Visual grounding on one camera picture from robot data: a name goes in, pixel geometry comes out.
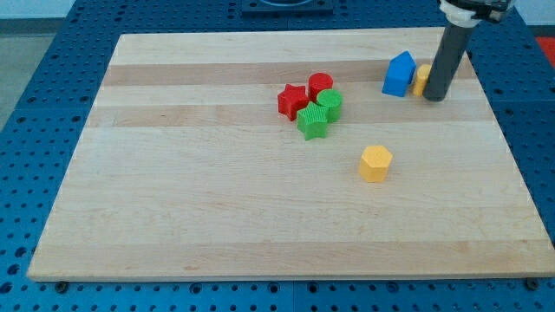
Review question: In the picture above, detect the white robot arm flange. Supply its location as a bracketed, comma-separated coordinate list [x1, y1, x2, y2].
[437, 0, 515, 28]

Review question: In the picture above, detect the yellow hexagon block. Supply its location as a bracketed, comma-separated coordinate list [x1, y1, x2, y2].
[358, 146, 393, 183]

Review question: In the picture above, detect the yellow heart block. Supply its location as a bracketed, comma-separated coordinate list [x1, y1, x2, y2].
[412, 64, 432, 96]

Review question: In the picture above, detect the light wooden board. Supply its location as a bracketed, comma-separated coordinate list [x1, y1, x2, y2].
[28, 28, 554, 282]

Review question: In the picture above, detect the green star block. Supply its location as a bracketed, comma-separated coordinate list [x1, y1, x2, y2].
[297, 101, 329, 140]

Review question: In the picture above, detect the red star block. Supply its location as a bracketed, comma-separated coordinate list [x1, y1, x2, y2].
[277, 84, 309, 121]

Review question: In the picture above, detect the green cylinder block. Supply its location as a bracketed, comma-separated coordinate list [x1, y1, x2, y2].
[317, 88, 343, 123]

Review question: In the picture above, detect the red cylinder block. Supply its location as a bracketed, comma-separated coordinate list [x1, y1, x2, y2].
[308, 72, 334, 102]

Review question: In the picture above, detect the blue house-shaped block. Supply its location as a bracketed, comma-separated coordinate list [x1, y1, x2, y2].
[382, 50, 416, 97]

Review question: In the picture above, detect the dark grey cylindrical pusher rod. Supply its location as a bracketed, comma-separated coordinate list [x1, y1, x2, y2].
[423, 23, 473, 102]

